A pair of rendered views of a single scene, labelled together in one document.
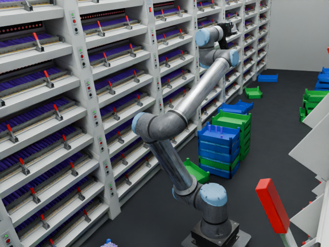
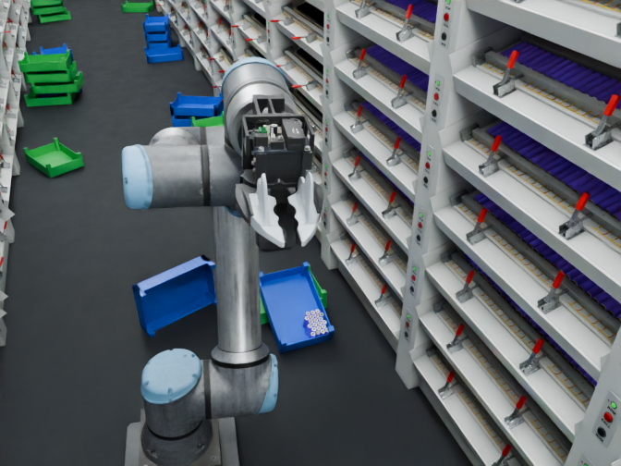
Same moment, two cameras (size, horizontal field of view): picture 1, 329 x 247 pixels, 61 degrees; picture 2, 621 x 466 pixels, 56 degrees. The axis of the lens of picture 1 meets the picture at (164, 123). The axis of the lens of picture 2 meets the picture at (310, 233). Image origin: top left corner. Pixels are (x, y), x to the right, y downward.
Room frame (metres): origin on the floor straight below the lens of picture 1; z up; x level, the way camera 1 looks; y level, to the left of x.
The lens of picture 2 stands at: (2.10, -0.88, 1.52)
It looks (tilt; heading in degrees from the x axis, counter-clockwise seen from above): 34 degrees down; 124
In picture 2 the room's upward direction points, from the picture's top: straight up
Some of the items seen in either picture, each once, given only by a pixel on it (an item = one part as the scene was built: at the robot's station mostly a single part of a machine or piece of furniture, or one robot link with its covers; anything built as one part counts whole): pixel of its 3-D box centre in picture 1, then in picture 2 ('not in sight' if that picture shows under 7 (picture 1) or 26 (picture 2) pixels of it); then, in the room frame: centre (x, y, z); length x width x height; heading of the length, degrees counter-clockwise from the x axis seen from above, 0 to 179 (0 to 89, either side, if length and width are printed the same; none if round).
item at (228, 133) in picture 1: (218, 133); not in sight; (2.06, -0.45, 0.36); 0.30 x 0.20 x 0.08; 54
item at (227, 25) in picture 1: (222, 30); (273, 150); (1.73, -0.41, 1.23); 0.12 x 0.08 x 0.09; 134
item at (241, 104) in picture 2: (214, 34); (266, 125); (1.68, -0.35, 1.23); 0.10 x 0.05 x 0.09; 44
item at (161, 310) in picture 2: not in sight; (177, 295); (0.74, 0.24, 0.10); 0.30 x 0.08 x 0.20; 74
